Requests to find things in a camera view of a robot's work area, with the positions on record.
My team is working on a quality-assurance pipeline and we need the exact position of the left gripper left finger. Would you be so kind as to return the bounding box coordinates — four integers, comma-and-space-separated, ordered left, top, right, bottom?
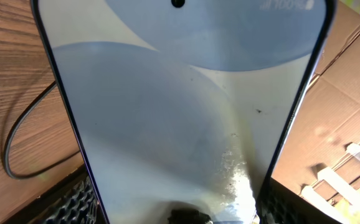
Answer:
5, 166, 105, 224

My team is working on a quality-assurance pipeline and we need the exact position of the blue Galaxy smartphone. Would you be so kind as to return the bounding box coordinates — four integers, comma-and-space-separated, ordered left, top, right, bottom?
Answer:
31, 0, 337, 224

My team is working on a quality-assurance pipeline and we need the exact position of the white plastic frame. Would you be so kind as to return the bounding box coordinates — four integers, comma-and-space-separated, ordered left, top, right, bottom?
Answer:
301, 143, 360, 223

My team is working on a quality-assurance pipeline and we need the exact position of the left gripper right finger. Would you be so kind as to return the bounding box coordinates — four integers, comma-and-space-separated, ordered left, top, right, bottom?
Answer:
257, 178, 340, 224

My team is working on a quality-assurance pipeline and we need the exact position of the black USB charging cable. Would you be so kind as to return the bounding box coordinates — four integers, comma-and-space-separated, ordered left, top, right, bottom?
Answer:
2, 81, 82, 180

